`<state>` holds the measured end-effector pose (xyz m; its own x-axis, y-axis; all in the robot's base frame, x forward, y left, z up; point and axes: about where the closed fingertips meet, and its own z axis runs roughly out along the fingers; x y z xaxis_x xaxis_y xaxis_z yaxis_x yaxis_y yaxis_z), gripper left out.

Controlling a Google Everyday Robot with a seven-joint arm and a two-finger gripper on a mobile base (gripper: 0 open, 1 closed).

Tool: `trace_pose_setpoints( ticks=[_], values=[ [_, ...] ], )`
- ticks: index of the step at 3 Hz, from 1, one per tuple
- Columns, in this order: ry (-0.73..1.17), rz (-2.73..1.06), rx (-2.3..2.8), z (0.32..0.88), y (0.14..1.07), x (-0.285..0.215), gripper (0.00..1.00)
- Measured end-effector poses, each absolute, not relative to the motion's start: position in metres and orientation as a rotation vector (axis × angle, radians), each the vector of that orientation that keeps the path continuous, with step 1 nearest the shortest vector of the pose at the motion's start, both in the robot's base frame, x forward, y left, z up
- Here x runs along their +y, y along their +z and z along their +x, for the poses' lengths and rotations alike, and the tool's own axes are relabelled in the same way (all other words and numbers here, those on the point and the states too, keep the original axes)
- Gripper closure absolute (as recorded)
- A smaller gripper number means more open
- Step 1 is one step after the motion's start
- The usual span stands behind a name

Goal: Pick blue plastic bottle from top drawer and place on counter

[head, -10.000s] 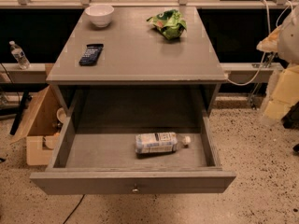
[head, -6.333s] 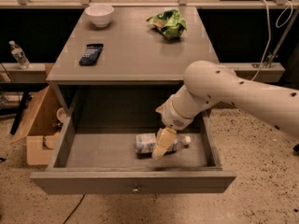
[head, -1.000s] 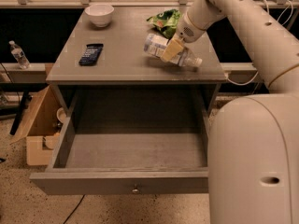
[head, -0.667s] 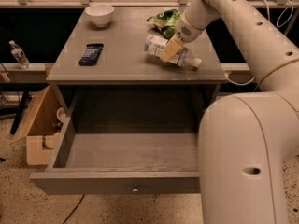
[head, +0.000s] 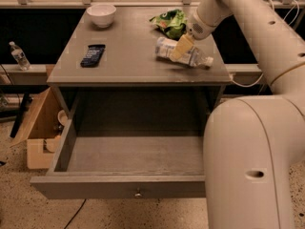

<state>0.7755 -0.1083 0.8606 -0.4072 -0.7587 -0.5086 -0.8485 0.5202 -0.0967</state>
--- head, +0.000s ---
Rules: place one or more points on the green chip bag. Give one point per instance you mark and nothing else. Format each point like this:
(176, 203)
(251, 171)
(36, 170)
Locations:
(172, 23)

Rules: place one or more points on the blue label plastic bottle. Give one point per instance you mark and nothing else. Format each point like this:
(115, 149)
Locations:
(194, 57)

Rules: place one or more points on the clear water bottle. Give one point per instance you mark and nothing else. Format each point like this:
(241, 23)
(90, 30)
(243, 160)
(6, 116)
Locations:
(20, 57)

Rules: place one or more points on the small metal drawer knob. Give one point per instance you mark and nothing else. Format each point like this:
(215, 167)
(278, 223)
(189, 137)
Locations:
(138, 194)

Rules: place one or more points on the grey open top drawer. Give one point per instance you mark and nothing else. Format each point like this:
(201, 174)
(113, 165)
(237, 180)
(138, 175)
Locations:
(104, 158)

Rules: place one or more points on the grey cabinet with counter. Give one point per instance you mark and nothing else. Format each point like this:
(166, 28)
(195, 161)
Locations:
(131, 81)

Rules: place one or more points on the cardboard box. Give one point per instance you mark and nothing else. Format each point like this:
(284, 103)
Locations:
(39, 129)

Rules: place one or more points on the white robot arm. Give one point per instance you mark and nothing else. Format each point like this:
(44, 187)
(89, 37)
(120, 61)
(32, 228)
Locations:
(251, 142)

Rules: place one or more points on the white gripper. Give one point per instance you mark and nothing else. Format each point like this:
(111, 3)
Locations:
(199, 29)

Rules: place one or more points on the white cup in box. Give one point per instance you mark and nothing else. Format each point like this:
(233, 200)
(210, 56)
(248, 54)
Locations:
(62, 117)

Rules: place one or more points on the white ceramic bowl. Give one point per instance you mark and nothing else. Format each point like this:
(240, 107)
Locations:
(102, 16)

